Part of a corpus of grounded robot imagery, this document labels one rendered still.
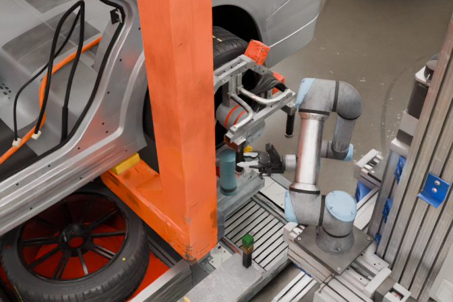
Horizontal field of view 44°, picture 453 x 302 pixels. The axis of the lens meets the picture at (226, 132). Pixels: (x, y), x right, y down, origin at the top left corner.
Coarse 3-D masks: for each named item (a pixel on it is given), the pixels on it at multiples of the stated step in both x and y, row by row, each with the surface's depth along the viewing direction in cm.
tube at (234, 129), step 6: (228, 84) 247; (228, 90) 250; (228, 96) 251; (234, 96) 250; (240, 102) 247; (246, 108) 244; (252, 114) 241; (246, 120) 238; (234, 126) 236; (240, 126) 236; (234, 132) 235
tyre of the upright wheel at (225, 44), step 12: (216, 36) 255; (228, 36) 258; (216, 48) 248; (228, 48) 249; (240, 48) 255; (216, 60) 247; (228, 60) 253; (264, 60) 276; (144, 108) 257; (252, 108) 289; (144, 120) 262
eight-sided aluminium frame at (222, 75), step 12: (240, 60) 252; (252, 60) 252; (216, 72) 245; (228, 72) 245; (240, 72) 250; (264, 72) 264; (216, 84) 241; (264, 96) 279; (264, 108) 283; (216, 156) 277
